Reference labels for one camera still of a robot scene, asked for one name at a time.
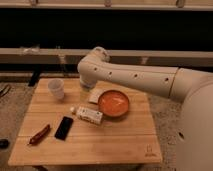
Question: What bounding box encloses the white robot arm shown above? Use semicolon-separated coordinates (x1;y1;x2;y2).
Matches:
77;47;213;171

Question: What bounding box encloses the orange ceramic bowl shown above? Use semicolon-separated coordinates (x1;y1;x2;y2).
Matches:
98;90;130;117

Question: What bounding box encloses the beige square sponge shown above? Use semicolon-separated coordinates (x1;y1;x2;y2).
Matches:
88;89;104;104

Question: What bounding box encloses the white paper cup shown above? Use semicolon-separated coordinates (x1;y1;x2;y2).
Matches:
47;78;64;100

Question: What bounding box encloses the wooden table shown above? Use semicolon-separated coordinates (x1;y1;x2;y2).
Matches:
8;78;162;166

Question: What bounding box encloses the black smartphone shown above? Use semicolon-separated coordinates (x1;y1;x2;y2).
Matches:
55;116;73;140

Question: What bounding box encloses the red sausage stick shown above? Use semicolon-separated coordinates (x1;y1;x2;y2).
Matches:
28;125;51;145

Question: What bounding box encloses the black round object on floor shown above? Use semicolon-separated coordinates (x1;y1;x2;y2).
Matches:
0;139;10;149

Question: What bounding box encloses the black cable on floor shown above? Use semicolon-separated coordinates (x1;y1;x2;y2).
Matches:
0;83;12;98

